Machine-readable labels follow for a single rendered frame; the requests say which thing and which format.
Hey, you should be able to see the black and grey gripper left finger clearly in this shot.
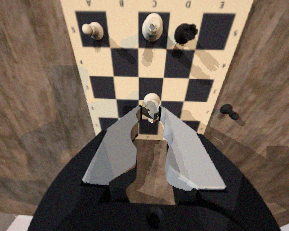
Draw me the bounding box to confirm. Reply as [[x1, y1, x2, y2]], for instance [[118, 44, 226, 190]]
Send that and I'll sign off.
[[27, 105, 143, 231]]

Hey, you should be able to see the black and cream chessboard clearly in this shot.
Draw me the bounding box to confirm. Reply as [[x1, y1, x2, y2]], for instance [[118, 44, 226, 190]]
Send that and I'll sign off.
[[60, 0, 253, 135]]

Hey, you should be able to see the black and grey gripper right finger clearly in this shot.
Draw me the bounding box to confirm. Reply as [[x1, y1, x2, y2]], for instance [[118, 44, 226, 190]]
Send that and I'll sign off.
[[158, 106, 281, 231]]

